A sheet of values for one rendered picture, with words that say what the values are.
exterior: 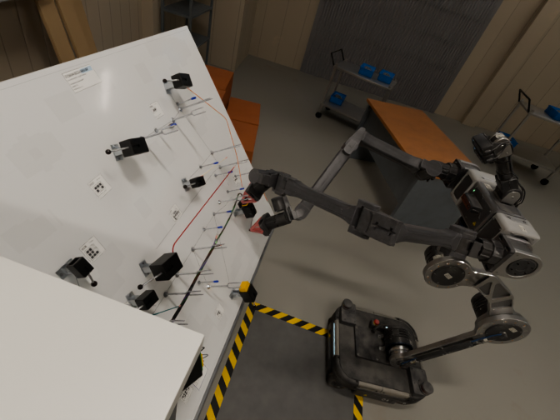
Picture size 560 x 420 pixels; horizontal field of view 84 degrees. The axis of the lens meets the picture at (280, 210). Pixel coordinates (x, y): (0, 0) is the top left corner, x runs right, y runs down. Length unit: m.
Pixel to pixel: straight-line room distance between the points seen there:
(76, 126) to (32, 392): 0.78
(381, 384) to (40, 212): 1.96
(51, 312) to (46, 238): 0.60
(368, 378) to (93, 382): 2.04
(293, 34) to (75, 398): 7.16
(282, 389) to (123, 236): 1.58
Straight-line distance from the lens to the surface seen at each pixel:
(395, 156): 1.52
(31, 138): 0.88
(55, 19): 3.10
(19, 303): 0.26
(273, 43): 7.33
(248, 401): 2.17
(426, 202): 3.34
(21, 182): 0.85
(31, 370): 0.24
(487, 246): 1.25
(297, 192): 1.12
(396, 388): 2.28
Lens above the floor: 2.06
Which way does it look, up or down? 40 degrees down
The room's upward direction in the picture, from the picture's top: 19 degrees clockwise
